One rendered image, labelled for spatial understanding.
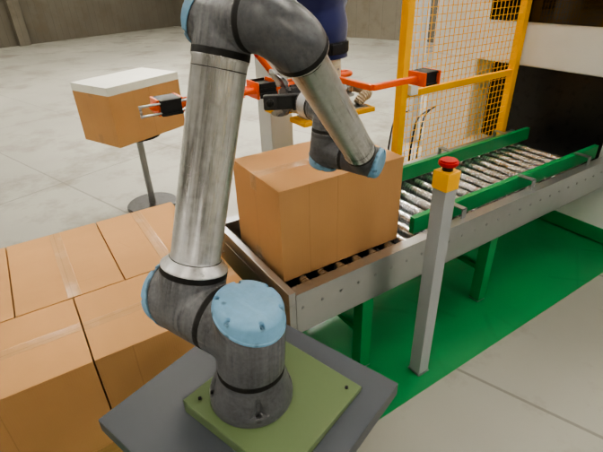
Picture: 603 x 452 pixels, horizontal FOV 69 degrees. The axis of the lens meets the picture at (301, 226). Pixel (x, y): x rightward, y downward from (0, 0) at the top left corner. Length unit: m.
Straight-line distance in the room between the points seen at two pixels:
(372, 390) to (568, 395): 1.35
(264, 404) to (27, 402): 0.90
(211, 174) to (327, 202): 0.87
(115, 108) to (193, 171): 2.35
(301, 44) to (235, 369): 0.63
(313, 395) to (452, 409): 1.11
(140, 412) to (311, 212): 0.92
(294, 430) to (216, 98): 0.70
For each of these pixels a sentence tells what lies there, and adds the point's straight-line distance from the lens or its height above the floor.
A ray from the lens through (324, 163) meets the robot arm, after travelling 1.34.
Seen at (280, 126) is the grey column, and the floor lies 0.78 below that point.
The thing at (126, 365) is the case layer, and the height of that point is 0.47.
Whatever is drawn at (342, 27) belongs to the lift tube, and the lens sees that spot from 1.71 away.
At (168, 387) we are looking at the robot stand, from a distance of 1.20.
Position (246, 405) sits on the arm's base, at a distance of 1.01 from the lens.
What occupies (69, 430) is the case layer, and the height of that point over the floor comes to 0.30.
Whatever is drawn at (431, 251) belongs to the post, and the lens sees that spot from 1.79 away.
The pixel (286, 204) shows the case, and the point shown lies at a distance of 1.61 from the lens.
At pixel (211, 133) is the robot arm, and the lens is 0.89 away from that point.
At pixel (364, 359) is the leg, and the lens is 2.17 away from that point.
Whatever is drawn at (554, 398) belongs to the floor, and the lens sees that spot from 2.32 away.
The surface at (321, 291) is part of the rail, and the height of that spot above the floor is 0.56.
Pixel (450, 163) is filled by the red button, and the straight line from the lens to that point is 1.63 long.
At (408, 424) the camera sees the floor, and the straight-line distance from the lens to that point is 2.04.
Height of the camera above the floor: 1.62
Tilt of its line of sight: 30 degrees down
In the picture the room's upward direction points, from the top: 2 degrees counter-clockwise
